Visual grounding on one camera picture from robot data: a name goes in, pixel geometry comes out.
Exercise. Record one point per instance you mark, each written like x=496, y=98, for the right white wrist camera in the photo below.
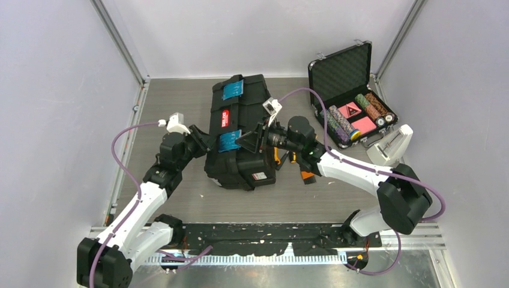
x=273, y=107

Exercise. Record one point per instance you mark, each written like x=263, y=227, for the yellow utility knife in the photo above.
x=276, y=157

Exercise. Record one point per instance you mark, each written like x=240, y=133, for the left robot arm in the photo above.
x=112, y=257

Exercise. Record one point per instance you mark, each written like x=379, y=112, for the white stand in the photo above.
x=391, y=148

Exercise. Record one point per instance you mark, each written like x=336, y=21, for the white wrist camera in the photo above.
x=273, y=107
x=175, y=124

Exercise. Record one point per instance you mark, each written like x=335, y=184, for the orange black brush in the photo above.
x=308, y=177

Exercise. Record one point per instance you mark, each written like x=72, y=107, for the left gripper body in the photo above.
x=193, y=151

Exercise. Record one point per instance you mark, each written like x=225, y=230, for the screwdriver left of knife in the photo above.
x=293, y=157

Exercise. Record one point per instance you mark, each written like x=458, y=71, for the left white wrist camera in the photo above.
x=175, y=124

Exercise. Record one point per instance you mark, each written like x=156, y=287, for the black poker chip case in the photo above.
x=351, y=111

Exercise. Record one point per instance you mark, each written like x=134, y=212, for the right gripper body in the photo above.
x=275, y=137

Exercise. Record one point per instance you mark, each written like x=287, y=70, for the black plastic toolbox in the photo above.
x=236, y=109

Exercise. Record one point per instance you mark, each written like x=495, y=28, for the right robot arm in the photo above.
x=402, y=201

